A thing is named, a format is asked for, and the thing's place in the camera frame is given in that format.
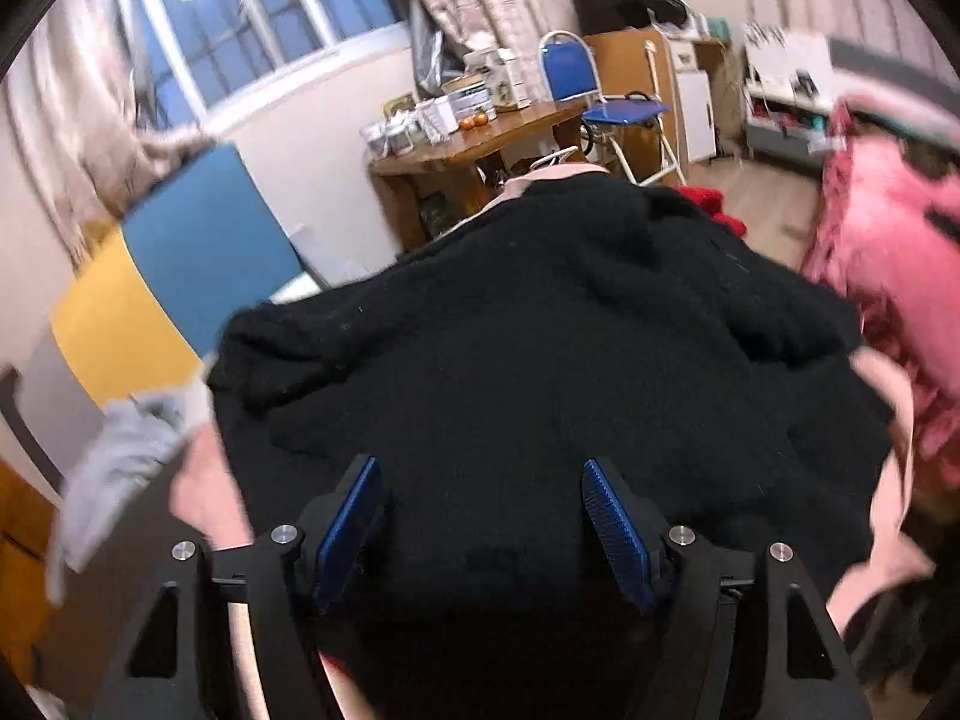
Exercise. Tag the white shelf unit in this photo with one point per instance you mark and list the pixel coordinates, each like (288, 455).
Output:
(780, 60)

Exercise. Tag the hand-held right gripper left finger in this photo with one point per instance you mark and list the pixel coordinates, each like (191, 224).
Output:
(349, 532)

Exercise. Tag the wooden wardrobe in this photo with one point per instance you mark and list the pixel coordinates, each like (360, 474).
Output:
(26, 555)

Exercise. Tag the blue folding chair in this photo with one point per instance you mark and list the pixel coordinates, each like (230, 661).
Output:
(566, 71)

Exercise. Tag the pink fluffy garment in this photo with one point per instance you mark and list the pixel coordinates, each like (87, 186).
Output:
(885, 240)

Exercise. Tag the white pillow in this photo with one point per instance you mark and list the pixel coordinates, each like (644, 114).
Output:
(300, 291)

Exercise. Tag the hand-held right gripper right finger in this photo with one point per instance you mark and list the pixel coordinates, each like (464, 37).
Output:
(619, 532)

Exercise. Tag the beige starfish curtain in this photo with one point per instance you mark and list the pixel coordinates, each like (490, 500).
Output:
(67, 127)

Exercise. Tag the red cloth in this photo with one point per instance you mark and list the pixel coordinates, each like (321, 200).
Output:
(709, 202)

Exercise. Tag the silver foil sheet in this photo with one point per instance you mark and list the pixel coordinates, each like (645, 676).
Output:
(427, 52)

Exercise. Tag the glass jar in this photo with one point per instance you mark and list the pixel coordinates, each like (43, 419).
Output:
(398, 136)
(373, 141)

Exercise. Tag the wooden desk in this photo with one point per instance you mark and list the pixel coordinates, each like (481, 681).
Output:
(480, 144)

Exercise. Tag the window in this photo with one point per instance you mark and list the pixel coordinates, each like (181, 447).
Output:
(225, 22)

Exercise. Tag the wooden cabinet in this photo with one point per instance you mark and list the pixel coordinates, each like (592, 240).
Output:
(622, 67)

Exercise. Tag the white box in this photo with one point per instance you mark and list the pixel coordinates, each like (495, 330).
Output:
(436, 120)

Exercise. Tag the grey hoodie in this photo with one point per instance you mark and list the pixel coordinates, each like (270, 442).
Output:
(112, 472)

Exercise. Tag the dark cloth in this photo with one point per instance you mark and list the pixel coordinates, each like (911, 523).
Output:
(900, 637)

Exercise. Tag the white cabinet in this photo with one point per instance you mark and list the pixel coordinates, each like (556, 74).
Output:
(694, 116)

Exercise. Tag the stack of books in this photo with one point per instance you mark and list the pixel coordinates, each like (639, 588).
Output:
(469, 97)

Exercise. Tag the black monitor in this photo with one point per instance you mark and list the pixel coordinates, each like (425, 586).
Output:
(607, 0)

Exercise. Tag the black knit sweater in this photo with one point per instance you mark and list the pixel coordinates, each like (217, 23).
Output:
(525, 352)

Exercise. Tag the grey yellow blue headboard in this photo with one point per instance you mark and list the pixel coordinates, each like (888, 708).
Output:
(210, 255)

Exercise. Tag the pink bed sheet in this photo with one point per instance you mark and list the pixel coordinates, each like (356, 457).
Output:
(206, 495)

